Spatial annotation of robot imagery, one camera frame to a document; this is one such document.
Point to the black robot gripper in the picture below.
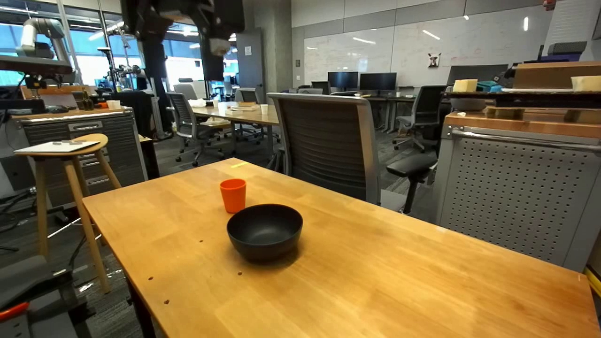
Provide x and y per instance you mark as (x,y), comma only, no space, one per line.
(187,12)

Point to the orange plastic cup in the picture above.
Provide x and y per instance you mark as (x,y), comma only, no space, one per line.
(232,196)

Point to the black bowl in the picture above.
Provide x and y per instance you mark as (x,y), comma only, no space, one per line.
(264,236)

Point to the gray swivel office chair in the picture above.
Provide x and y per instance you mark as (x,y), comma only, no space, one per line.
(187,123)

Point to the gray door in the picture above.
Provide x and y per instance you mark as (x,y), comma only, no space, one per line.
(249,59)

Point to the light wooden office desk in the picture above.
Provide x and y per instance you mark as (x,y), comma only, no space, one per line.
(244,114)

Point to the gray drawer cabinet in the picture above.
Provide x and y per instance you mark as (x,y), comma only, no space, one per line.
(93,142)

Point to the white paper sheet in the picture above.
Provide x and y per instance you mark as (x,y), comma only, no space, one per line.
(56,147)

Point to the white ventilation tube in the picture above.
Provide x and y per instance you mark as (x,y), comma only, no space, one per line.
(28,37)

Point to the wooden round stool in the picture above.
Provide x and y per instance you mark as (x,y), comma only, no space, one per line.
(73,181)

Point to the black computer monitor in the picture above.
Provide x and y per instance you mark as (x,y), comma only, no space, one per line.
(377,82)
(341,82)

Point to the gray mesh office chair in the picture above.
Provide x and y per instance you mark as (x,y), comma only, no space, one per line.
(324,147)

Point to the black office chair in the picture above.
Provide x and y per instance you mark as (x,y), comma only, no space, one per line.
(426,114)

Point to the beige foam block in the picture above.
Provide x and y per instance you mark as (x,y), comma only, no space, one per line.
(463,85)
(586,84)

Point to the dark laptop screen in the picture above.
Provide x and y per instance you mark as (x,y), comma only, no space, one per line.
(475,76)

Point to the gray perforated metal cart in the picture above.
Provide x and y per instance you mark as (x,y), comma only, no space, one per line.
(518,194)

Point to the wooden box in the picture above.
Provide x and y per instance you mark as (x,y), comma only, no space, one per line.
(554,76)

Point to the large wall whiteboard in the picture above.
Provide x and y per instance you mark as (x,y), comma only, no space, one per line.
(405,48)

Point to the small wall poster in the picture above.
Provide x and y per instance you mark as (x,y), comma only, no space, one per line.
(433,61)

